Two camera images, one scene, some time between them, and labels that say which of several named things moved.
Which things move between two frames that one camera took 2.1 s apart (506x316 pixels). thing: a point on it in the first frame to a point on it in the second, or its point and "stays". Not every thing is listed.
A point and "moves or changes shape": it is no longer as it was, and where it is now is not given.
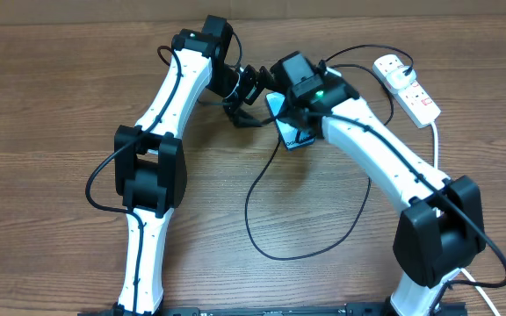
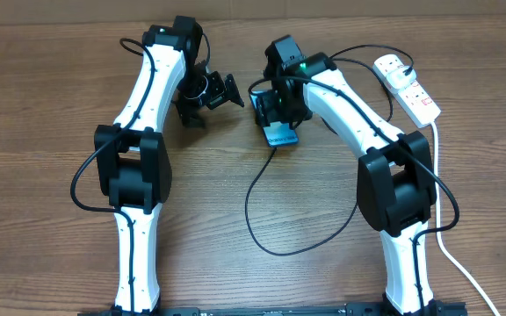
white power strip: (412, 97) stays
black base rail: (443, 310) stays
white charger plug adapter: (398, 80) stays
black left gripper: (256, 82) to (217, 90)
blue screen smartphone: (292, 136) moves or changes shape
